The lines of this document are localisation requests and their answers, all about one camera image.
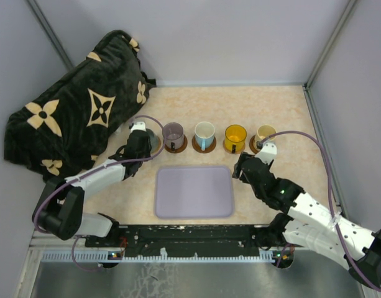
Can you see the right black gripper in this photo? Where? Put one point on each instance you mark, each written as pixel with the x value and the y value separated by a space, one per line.
pixel 237 169

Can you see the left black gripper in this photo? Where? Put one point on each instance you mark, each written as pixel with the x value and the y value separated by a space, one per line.
pixel 148 154

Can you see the grey green mug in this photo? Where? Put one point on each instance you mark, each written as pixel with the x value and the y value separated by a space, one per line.
pixel 154 141

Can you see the purple glass mug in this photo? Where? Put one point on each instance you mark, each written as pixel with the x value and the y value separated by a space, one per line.
pixel 173 134

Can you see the dark wooden coaster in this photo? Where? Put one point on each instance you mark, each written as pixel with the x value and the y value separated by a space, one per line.
pixel 198 149
pixel 178 150
pixel 253 146

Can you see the dark wooden coaster top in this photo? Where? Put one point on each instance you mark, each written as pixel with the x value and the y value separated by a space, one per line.
pixel 198 149

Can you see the cream yellow mug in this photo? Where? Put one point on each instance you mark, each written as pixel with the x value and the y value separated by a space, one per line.
pixel 264 131

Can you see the woven rattan coaster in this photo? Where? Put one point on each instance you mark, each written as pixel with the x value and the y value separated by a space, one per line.
pixel 233 147

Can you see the white mug blue handle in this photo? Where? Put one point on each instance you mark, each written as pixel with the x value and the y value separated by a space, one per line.
pixel 204 134

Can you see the yellow glass mug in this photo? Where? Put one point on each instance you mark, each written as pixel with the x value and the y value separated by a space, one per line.
pixel 235 133

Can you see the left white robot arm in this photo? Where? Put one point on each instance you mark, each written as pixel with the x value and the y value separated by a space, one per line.
pixel 60 209

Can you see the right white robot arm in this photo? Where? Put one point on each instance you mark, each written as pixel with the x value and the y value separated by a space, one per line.
pixel 303 221

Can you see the lavender plastic tray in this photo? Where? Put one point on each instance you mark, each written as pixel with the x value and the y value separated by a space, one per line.
pixel 194 192

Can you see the black floral plush blanket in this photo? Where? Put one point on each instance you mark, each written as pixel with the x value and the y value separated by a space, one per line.
pixel 64 130

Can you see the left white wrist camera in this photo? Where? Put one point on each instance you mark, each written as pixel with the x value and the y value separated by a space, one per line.
pixel 139 125

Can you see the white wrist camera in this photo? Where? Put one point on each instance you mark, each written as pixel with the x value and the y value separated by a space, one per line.
pixel 267 153
pixel 139 125

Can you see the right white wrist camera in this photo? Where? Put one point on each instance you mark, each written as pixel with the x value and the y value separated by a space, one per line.
pixel 267 153

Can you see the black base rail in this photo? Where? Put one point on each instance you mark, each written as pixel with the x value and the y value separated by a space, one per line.
pixel 190 240

